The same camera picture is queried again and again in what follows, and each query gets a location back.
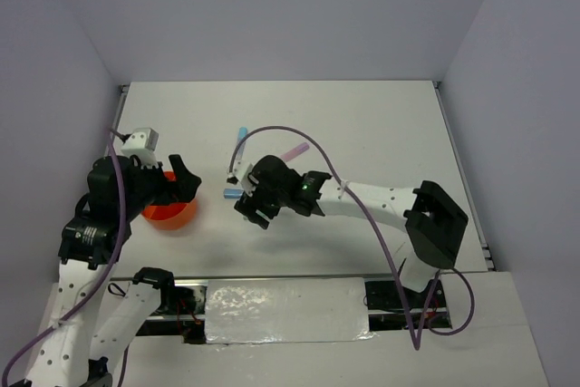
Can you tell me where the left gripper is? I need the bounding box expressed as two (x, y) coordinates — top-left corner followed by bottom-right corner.
(121, 153), (202, 218)

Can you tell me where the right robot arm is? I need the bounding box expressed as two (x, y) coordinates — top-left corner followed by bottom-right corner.
(227, 155), (469, 306)

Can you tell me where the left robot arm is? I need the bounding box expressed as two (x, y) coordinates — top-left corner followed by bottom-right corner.
(19, 154), (201, 386)

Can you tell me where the orange round organizer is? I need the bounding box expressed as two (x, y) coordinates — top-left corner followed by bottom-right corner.
(141, 198), (198, 231)

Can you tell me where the blue plastic case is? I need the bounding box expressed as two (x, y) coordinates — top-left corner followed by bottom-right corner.
(223, 189), (243, 199)

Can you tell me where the pink purple highlighter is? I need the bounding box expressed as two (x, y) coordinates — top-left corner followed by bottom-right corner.
(280, 142), (310, 162)

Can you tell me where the blue capped highlighter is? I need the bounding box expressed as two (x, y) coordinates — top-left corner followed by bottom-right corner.
(234, 127), (248, 161)

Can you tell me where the foil covered panel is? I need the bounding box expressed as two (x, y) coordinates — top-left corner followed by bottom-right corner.
(205, 277), (373, 344)

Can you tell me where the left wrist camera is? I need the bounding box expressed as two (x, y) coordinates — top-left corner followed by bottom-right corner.
(121, 128), (159, 168)

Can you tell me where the metal rail base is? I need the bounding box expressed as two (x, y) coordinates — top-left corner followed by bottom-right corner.
(130, 272), (453, 345)

